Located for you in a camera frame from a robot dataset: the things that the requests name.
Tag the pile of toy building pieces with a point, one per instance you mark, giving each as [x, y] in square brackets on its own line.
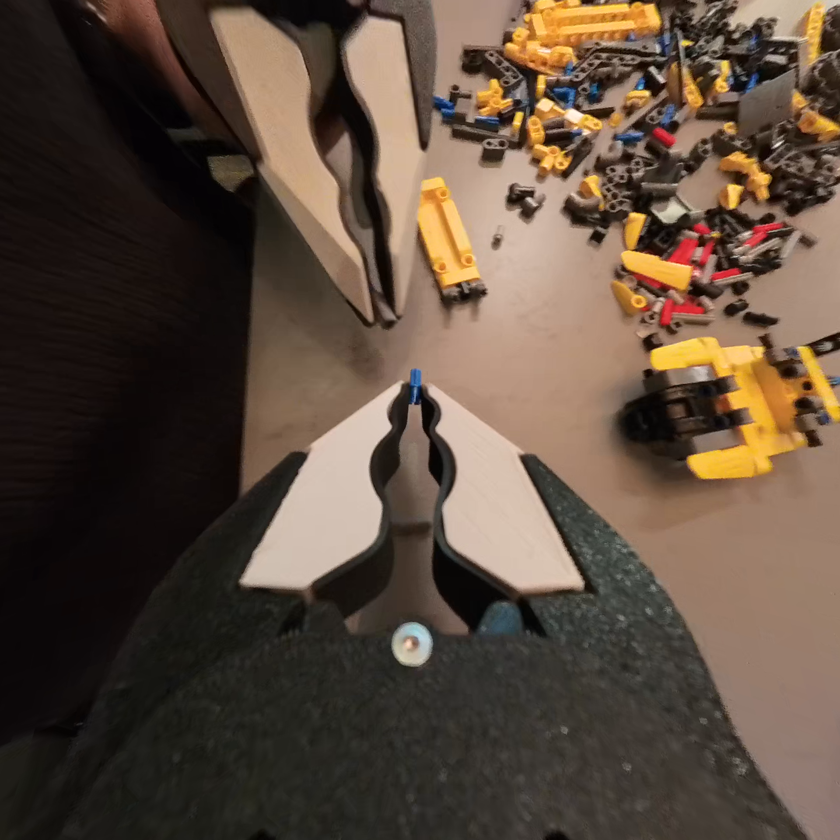
[656, 269]

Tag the small yellow toy vehicle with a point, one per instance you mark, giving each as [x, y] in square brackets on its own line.
[695, 358]

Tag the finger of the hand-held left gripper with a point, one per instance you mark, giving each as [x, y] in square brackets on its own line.
[394, 131]
[282, 131]

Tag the yellow panel with grey pins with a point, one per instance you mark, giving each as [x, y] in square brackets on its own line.
[446, 229]

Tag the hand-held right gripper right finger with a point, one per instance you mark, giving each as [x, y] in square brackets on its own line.
[512, 518]

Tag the blue toy connector pin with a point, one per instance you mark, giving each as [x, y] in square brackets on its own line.
[415, 387]

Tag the person's black clothed body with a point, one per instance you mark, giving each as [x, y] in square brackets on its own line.
[98, 394]

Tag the tiny grey toy bush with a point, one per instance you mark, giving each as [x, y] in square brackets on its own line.
[498, 236]

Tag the person's left hand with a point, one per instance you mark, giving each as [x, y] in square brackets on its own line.
[170, 59]

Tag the grey black elbow connector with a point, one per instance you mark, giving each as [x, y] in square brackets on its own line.
[525, 197]

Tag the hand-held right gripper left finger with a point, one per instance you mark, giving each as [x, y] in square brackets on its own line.
[315, 518]

